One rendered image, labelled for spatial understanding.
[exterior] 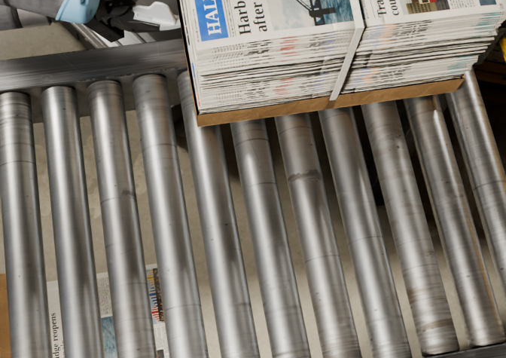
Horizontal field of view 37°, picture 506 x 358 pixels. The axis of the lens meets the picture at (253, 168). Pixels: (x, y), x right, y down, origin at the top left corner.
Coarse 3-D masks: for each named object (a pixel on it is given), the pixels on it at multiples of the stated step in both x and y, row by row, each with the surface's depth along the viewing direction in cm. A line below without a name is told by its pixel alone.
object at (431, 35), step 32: (384, 0) 87; (416, 0) 87; (448, 0) 88; (480, 0) 88; (384, 32) 87; (416, 32) 89; (448, 32) 91; (480, 32) 92; (384, 64) 96; (416, 64) 99; (448, 64) 100
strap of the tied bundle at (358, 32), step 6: (360, 30) 86; (354, 36) 87; (360, 36) 87; (354, 42) 88; (354, 48) 90; (348, 54) 91; (348, 60) 92; (342, 66) 94; (348, 66) 94; (342, 72) 95; (342, 78) 97; (336, 84) 98; (342, 84) 99; (336, 90) 100; (336, 96) 102
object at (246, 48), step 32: (192, 0) 85; (224, 0) 86; (256, 0) 86; (288, 0) 86; (320, 0) 86; (192, 32) 85; (224, 32) 84; (256, 32) 84; (288, 32) 85; (320, 32) 85; (192, 64) 102; (224, 64) 88; (256, 64) 89; (288, 64) 91; (320, 64) 93; (224, 96) 97; (256, 96) 99; (288, 96) 101
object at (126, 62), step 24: (504, 24) 114; (96, 48) 108; (120, 48) 108; (144, 48) 109; (168, 48) 109; (0, 72) 106; (24, 72) 106; (48, 72) 106; (72, 72) 107; (96, 72) 107; (120, 72) 107; (144, 72) 107; (168, 72) 108
